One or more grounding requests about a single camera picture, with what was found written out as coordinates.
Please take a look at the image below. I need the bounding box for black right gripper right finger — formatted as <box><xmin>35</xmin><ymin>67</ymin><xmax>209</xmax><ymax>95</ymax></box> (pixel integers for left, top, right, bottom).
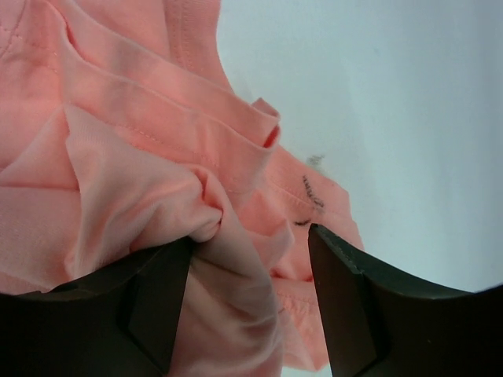
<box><xmin>308</xmin><ymin>224</ymin><xmax>502</xmax><ymax>377</ymax></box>

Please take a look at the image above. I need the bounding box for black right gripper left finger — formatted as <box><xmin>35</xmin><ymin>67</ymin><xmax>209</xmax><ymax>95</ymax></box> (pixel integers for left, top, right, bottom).
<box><xmin>1</xmin><ymin>238</ymin><xmax>192</xmax><ymax>377</ymax></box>

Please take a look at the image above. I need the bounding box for pink t shirt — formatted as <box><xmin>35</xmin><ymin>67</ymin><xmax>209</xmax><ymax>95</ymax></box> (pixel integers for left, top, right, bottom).
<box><xmin>1</xmin><ymin>1</ymin><xmax>362</xmax><ymax>376</ymax></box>

